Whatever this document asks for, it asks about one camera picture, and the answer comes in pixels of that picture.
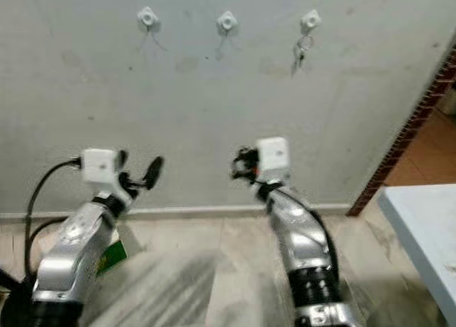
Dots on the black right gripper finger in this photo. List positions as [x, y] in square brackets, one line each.
[236, 172]
[239, 155]

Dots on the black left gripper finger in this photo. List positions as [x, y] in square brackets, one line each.
[123, 159]
[154, 172]

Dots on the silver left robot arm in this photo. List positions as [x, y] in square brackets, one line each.
[71, 248]

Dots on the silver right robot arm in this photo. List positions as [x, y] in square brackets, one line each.
[303, 241]

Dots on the green white packet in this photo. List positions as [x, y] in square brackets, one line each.
[112, 257]

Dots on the silver key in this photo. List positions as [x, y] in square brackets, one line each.
[298, 55]

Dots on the black round base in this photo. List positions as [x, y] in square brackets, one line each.
[16, 309]

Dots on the white table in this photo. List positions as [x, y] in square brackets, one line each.
[424, 234]

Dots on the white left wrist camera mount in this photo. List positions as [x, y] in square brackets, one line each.
[100, 164]

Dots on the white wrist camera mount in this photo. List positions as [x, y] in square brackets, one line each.
[273, 156]
[100, 164]

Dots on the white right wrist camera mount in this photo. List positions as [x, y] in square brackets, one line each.
[273, 156]

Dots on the white wall hook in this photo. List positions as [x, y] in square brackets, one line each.
[226, 22]
[311, 19]
[147, 17]

